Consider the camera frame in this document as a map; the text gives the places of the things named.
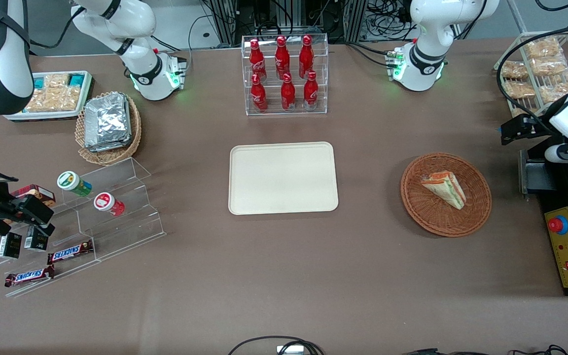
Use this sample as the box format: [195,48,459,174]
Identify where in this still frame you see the triangle sandwich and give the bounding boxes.
[421,171,467,210]

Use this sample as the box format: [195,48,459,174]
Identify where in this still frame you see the white plastic snack tray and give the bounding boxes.
[3,71,95,122]

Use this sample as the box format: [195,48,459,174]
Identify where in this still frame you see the light tan wicker basket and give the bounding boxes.
[75,91,142,166]

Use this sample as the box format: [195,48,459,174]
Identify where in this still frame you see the brown round wicker basket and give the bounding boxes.
[400,152,493,238]

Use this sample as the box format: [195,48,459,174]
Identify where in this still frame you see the beige rectangular tray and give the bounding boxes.
[228,142,339,216]

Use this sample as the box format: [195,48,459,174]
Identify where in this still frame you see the small black box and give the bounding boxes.
[24,226,49,252]
[0,232,22,259]

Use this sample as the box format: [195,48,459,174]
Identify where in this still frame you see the grey metal box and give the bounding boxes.
[518,149,558,196]

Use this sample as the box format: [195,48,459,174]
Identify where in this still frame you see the brown chocolate box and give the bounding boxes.
[10,184,56,208]

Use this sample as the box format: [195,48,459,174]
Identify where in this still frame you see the brown Snickers bar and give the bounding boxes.
[4,265,56,288]
[47,240,94,265]

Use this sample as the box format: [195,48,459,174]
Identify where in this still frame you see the green can with white lid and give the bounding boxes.
[57,171,93,197]

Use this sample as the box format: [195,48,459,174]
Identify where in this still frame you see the red can with white lid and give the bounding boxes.
[93,192,126,217]

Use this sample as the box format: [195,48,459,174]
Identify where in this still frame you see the clear acrylic stepped display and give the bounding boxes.
[0,157,167,298]

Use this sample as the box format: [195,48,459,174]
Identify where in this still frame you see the clear bag of crackers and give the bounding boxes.
[43,74,71,90]
[24,86,81,112]

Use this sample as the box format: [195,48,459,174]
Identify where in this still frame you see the silver foil pack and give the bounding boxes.
[87,96,133,153]
[84,93,132,146]

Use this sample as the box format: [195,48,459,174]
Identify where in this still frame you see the clear acrylic bottle rack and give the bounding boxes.
[241,34,329,116]

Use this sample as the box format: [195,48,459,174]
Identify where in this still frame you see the red cola bottle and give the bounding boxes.
[303,71,319,110]
[298,35,315,79]
[249,39,267,82]
[250,73,268,112]
[281,73,296,111]
[275,35,291,80]

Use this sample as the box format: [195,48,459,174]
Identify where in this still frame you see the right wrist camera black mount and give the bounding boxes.
[0,194,56,237]

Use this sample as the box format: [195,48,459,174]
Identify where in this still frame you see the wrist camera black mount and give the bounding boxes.
[500,113,557,146]
[0,194,56,237]

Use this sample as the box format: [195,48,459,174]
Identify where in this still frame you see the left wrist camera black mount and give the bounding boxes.
[500,113,557,146]

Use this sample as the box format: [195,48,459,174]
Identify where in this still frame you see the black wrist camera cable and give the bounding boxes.
[497,22,568,125]

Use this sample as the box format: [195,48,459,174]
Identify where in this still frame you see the white wire rack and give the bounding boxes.
[493,31,568,119]

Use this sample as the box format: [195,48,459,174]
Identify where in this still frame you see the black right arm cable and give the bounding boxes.
[28,6,87,50]

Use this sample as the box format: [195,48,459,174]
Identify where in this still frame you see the black cable bundle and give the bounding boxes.
[402,344,568,355]

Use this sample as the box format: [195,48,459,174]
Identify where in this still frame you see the black base power cables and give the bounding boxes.
[346,42,394,68]

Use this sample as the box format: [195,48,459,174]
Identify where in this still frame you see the black looped cable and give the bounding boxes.
[227,336,325,355]

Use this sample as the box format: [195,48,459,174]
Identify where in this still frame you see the aluminium frame rack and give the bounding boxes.
[200,0,369,46]

